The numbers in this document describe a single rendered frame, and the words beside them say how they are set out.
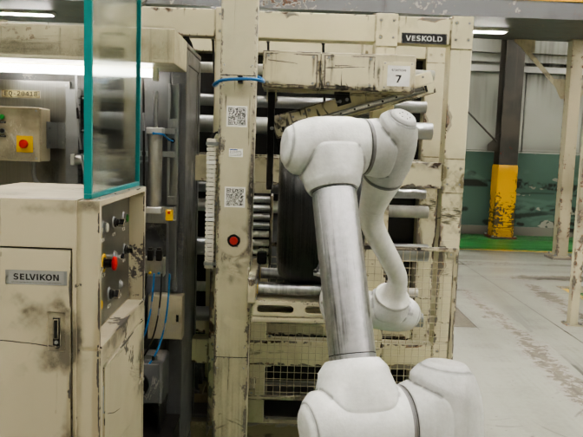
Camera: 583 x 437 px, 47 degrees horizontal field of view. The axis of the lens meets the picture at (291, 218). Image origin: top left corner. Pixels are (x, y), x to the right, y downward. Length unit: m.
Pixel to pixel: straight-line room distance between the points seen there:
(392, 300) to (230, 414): 0.97
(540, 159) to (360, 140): 10.77
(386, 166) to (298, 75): 1.21
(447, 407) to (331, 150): 0.59
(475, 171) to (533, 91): 1.65
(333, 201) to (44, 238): 0.71
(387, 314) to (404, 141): 0.58
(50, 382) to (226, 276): 0.91
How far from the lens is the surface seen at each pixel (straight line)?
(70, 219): 1.71
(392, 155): 1.57
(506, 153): 11.51
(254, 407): 3.26
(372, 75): 2.74
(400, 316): 1.96
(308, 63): 2.73
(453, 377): 1.46
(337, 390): 1.38
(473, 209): 11.93
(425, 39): 3.12
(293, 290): 2.43
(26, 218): 1.75
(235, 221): 2.47
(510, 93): 11.55
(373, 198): 1.67
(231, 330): 2.55
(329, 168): 1.48
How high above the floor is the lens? 1.42
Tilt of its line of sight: 6 degrees down
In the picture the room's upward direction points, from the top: 2 degrees clockwise
